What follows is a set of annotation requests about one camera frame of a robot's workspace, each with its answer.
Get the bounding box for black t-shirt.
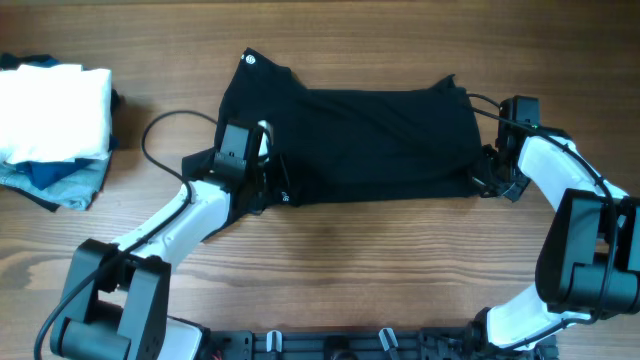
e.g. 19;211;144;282
180;46;494;231

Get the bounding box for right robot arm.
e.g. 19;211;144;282
479;128;639;354

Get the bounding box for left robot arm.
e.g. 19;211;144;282
34;153;268;360

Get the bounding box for light blue denim garment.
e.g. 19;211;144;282
1;157;111;212

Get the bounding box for dark blue folded garment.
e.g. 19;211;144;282
0;53;121;191

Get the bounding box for white folded cloth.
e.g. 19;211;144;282
0;63;113;165

